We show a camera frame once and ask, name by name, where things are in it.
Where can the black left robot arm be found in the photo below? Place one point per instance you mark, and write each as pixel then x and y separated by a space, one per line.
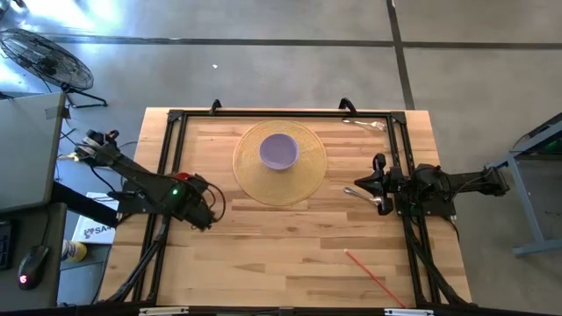
pixel 131 171

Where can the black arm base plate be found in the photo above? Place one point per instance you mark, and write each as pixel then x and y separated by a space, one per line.
pixel 131 204
pixel 439 210

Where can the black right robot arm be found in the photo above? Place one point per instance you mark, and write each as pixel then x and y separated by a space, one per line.
pixel 465 182

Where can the silver metal spoon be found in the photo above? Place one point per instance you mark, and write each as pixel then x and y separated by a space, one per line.
pixel 351 191

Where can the black metal table frame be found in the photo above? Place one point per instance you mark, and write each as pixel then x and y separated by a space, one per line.
pixel 263 114

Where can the white mounting bracket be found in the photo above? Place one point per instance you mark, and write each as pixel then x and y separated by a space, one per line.
pixel 162 311
pixel 408 312

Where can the round woven yellow placemat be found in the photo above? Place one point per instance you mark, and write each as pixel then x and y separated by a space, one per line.
pixel 281 188

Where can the gray metal stand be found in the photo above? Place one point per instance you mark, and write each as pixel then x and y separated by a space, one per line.
pixel 527 210

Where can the yellow and white bottle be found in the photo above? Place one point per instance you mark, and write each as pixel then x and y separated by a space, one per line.
pixel 77 251

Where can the black computer mouse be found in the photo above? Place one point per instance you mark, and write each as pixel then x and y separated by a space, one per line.
pixel 33 265

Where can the silver metal fork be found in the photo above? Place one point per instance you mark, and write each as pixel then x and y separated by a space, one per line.
pixel 373 126

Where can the red drinking straw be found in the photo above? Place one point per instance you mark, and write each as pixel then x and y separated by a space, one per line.
pixel 373 276

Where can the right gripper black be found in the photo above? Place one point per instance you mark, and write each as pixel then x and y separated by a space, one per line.
pixel 391 184

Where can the dark desk surface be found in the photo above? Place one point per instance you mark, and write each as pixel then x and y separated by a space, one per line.
pixel 13 298

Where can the purple bowl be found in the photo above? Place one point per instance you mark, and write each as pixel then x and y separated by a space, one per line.
pixel 278 151

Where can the black floor fan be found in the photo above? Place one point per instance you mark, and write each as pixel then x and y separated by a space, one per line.
pixel 48 61

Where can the white printed cardboard box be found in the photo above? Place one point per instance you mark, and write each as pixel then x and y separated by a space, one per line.
pixel 94 230

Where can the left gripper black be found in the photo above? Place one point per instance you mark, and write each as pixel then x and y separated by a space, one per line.
pixel 199 213

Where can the black keyboard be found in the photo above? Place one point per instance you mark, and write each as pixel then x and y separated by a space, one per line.
pixel 4 246

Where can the black diagonal support bar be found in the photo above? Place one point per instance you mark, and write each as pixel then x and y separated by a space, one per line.
pixel 83 204

